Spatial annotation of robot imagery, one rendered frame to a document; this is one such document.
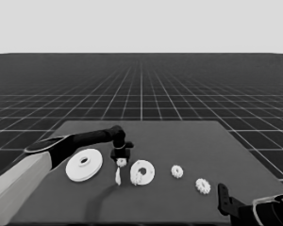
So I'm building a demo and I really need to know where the small thin white T-shaped piece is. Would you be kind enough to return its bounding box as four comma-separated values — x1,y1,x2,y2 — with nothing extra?
114,166,123,186

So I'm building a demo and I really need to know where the large thick white disc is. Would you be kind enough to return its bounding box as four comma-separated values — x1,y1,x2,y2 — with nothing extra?
65,148,104,183

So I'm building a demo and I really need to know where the white round carrier with pins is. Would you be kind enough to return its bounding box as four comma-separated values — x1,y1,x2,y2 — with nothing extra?
129,159,156,186

